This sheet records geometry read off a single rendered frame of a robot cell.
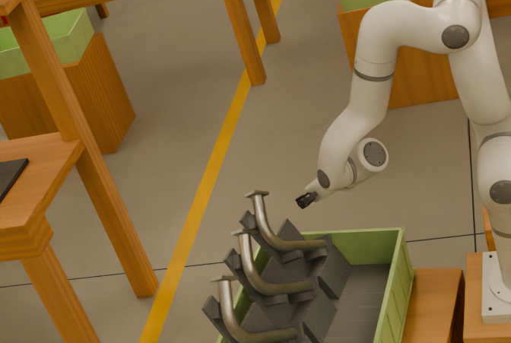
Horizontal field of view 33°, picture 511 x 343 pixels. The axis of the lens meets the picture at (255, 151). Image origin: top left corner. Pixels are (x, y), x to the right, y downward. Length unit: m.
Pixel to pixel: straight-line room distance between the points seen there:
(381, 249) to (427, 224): 1.54
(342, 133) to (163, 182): 3.00
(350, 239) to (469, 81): 0.72
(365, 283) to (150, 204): 2.49
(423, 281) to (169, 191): 2.54
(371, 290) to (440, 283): 0.20
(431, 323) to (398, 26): 0.86
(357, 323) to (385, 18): 0.85
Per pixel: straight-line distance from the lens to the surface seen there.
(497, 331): 2.20
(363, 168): 2.01
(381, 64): 1.88
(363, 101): 1.93
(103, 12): 7.68
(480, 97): 1.90
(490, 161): 1.96
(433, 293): 2.42
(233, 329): 2.02
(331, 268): 2.39
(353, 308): 2.35
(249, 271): 2.13
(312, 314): 2.27
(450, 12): 1.76
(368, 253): 2.45
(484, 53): 1.89
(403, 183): 4.25
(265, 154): 4.80
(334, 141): 1.96
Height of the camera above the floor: 2.40
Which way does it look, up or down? 30 degrees down
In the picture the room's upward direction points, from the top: 19 degrees counter-clockwise
